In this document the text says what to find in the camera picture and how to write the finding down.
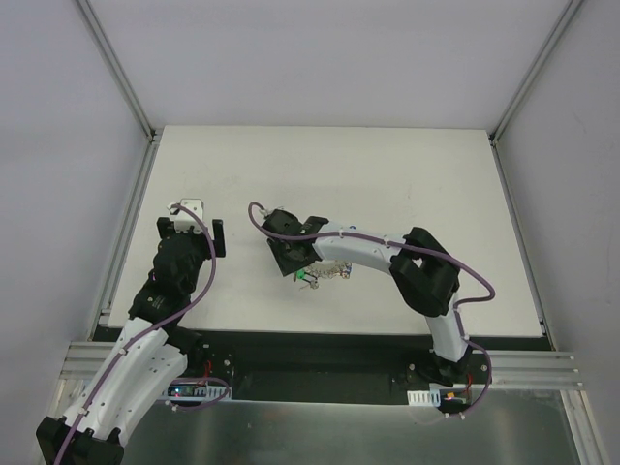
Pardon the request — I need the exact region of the black key tag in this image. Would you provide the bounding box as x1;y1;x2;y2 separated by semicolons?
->
301;278;320;290

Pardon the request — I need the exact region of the metal key organiser ring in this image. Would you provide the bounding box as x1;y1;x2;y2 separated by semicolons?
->
302;260;354;282

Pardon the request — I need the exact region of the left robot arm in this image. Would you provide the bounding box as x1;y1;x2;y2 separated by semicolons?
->
36;211;226;464

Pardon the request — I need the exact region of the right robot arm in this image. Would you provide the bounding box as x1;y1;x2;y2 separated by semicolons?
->
259;209;472;387

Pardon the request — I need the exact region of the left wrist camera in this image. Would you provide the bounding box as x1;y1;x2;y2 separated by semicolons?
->
167;199;203;234

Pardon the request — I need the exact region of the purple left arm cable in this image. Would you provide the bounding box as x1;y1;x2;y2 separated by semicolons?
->
50;202;218;465

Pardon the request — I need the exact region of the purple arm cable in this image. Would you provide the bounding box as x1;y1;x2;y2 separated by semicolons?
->
247;201;496;427
50;202;218;465

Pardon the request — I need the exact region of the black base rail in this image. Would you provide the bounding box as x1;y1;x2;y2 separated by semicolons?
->
147;328;505;403

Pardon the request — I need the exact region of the left white cable duct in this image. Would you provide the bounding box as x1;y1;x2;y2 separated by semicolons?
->
159;383;233;403

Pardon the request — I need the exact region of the white cable duct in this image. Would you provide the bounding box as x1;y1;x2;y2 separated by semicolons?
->
407;389;441;408
159;383;233;403

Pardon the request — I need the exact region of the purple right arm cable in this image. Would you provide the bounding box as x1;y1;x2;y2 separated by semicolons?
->
247;201;496;427

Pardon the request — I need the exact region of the right white cable duct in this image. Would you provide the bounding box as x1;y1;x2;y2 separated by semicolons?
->
407;389;441;408

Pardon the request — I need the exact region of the aluminium frame left post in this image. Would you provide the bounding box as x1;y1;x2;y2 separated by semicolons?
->
73;0;157;141

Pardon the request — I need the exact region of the aluminium frame post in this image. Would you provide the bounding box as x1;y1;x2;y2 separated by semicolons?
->
73;0;157;141
489;0;586;147

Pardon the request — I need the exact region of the aluminium frame right post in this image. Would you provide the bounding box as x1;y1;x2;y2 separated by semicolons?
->
489;0;586;147

